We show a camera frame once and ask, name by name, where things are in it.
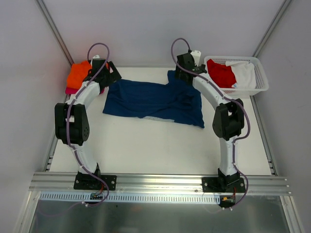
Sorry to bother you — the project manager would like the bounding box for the white plastic basket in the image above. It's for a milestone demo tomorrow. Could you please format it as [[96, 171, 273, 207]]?
[[204, 56, 269, 97]]

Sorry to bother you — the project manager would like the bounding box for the orange folded t shirt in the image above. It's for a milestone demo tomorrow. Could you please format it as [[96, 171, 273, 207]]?
[[67, 60, 92, 89]]

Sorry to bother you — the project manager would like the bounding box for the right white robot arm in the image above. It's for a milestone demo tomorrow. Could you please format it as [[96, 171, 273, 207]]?
[[172, 52, 245, 193]]

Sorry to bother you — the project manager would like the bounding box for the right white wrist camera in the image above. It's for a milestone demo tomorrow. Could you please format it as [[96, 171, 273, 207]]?
[[190, 50, 202, 66]]

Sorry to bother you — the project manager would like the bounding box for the aluminium mounting rail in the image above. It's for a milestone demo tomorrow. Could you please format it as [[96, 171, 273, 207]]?
[[29, 172, 293, 196]]

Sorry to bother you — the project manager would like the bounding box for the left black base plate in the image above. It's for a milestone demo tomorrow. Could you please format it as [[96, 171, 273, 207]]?
[[73, 172, 117, 191]]

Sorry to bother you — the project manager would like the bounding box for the red t shirt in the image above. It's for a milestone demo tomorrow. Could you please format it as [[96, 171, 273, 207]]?
[[207, 59, 236, 88]]

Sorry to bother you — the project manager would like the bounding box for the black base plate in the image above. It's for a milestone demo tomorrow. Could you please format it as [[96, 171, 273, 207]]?
[[73, 172, 117, 191], [201, 177, 246, 193]]

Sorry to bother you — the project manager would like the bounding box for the white slotted cable duct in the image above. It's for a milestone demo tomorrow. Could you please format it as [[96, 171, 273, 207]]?
[[39, 191, 220, 204]]

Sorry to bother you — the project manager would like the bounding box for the blue t shirt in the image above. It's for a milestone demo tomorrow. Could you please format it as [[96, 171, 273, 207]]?
[[103, 70, 205, 129]]

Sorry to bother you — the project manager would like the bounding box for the pink folded t shirt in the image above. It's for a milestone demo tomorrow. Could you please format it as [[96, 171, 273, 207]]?
[[65, 76, 91, 95]]

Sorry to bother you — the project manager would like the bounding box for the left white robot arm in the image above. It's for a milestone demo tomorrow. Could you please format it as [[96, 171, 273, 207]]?
[[54, 58, 121, 190]]

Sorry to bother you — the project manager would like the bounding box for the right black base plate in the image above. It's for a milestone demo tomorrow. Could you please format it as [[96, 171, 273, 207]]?
[[201, 177, 246, 193]]

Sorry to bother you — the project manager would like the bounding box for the white t shirt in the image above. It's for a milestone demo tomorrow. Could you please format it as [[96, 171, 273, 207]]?
[[225, 61, 256, 89]]

